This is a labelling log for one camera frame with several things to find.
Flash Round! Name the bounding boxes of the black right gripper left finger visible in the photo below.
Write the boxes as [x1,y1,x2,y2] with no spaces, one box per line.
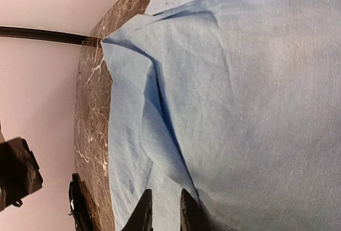
[125,189,153,231]

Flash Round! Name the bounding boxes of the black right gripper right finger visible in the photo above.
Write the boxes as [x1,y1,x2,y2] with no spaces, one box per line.
[180,188,234,231]

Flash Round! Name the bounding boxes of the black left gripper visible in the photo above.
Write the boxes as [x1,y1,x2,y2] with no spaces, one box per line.
[1,134,100,230]

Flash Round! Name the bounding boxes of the light blue long sleeve shirt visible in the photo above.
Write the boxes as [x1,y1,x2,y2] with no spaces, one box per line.
[101,0,340,230]

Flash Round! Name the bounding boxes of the black left corner post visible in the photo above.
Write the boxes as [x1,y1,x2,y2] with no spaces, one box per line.
[1,26,102,47]

